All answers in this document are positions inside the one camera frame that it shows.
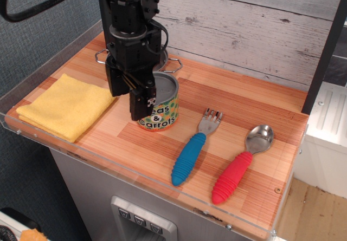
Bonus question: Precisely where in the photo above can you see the yellow folded cloth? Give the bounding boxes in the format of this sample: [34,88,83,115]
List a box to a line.
[16,74,115,143]

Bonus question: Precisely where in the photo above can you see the peas and carrots can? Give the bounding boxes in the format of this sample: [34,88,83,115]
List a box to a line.
[138,71,179,131]

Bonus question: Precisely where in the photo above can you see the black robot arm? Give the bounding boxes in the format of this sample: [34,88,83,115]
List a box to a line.
[99,0,167,121]

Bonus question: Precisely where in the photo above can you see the orange object bottom left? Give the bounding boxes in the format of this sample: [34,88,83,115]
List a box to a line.
[20,229,48,241]

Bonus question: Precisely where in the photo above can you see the red handled spoon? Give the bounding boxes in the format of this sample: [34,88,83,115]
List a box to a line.
[211,125,274,205]

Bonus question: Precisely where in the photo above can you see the white cabinet on right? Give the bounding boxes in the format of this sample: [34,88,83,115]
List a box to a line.
[293,82,346,198]

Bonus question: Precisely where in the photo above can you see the grey toy fridge cabinet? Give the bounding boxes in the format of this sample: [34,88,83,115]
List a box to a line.
[51,149,247,240]

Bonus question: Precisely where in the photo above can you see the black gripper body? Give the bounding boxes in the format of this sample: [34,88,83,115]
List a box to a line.
[106,25,163,86]

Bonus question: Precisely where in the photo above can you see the black vertical post right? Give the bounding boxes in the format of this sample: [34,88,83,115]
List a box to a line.
[301,0,347,115]

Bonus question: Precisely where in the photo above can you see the black cable sleeve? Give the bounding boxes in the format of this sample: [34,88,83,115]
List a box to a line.
[0,0,82,23]

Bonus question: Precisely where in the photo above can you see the stainless steel pot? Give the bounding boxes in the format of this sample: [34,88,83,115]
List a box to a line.
[94,49,183,73]

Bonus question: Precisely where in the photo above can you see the blue handled fork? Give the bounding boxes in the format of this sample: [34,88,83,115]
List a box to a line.
[171,108,223,186]

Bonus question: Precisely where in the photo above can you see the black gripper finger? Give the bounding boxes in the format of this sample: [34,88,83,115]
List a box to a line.
[130,80,157,121]
[105,58,132,96]

